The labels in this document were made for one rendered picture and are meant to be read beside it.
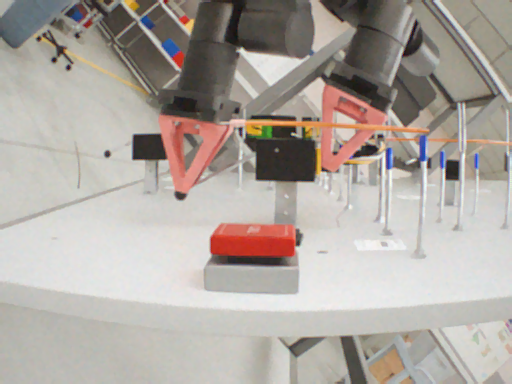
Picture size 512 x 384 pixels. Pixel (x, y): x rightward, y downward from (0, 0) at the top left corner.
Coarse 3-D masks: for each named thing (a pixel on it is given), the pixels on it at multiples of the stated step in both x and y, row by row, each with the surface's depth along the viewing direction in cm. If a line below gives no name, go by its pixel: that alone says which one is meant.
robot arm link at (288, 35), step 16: (256, 0) 49; (272, 0) 48; (288, 0) 47; (304, 0) 49; (256, 16) 49; (272, 16) 48; (288, 16) 47; (304, 16) 49; (240, 32) 50; (256, 32) 49; (272, 32) 48; (288, 32) 47; (304, 32) 50; (256, 48) 51; (272, 48) 49; (288, 48) 48; (304, 48) 51
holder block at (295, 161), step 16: (256, 144) 52; (272, 144) 52; (288, 144) 52; (304, 144) 52; (256, 160) 53; (272, 160) 52; (288, 160) 52; (304, 160) 52; (256, 176) 53; (272, 176) 53; (288, 176) 52; (304, 176) 52
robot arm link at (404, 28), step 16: (368, 0) 51; (384, 0) 49; (400, 0) 49; (368, 16) 50; (384, 16) 49; (400, 16) 49; (416, 16) 52; (384, 32) 49; (400, 32) 50; (416, 32) 53
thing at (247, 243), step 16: (224, 224) 36; (240, 224) 36; (256, 224) 37; (272, 224) 36; (288, 224) 37; (224, 240) 32; (240, 240) 32; (256, 240) 32; (272, 240) 32; (288, 240) 32; (240, 256) 33; (256, 256) 33; (272, 256) 33; (288, 256) 32
